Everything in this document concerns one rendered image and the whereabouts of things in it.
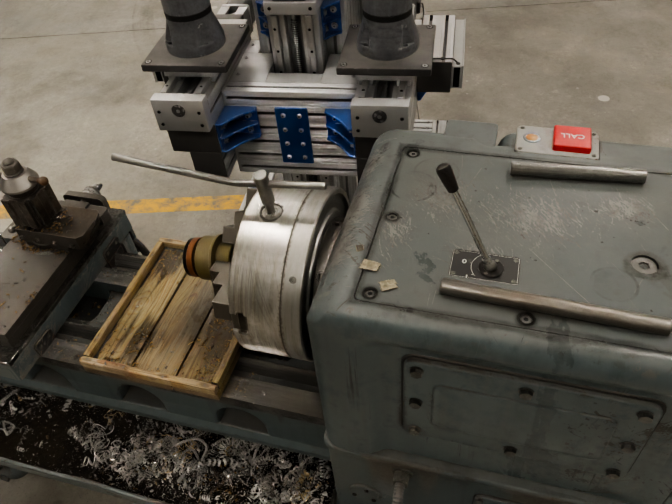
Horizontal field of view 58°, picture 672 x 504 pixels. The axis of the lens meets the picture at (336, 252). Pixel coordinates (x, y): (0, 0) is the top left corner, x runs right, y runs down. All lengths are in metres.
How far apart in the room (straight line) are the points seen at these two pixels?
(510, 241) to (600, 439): 0.30
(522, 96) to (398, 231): 2.74
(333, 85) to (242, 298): 0.78
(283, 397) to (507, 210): 0.56
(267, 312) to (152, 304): 0.47
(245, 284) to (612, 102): 2.92
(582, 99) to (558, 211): 2.68
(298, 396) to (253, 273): 0.33
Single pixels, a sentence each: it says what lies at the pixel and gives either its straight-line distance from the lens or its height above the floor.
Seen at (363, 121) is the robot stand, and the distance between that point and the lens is 1.47.
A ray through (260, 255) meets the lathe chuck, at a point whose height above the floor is 1.21.
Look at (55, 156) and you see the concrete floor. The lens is 3.66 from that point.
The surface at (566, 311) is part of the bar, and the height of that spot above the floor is 1.27.
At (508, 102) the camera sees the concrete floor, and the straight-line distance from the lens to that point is 3.55.
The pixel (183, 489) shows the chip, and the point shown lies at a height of 0.58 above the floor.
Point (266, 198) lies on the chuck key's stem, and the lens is 0.96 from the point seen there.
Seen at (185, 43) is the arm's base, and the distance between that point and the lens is 1.63.
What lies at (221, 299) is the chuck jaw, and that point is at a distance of 1.05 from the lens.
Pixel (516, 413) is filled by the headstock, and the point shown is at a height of 1.09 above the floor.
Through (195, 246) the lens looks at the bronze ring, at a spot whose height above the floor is 1.11.
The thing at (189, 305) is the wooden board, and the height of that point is 0.88.
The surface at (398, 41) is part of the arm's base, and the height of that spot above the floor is 1.20.
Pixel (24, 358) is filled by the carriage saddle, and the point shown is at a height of 0.90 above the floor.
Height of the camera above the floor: 1.90
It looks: 46 degrees down
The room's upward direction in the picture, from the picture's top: 6 degrees counter-clockwise
